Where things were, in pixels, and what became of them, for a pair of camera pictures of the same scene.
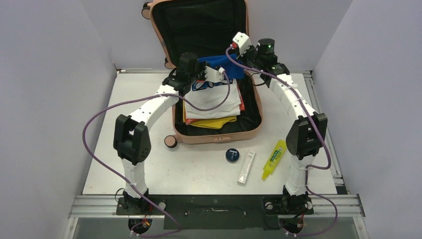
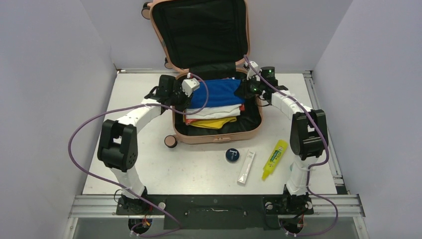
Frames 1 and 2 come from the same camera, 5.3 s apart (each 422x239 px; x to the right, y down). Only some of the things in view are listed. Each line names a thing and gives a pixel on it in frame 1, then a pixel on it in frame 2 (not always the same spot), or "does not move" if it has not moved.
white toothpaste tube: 246,167 does not move
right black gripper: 251,49 to 243,90
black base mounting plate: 216,212 does not move
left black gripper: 201,66 to 186,102
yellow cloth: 215,123 does not move
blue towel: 233,71 to 221,92
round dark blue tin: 232,155 does not move
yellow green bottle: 274,158 does not move
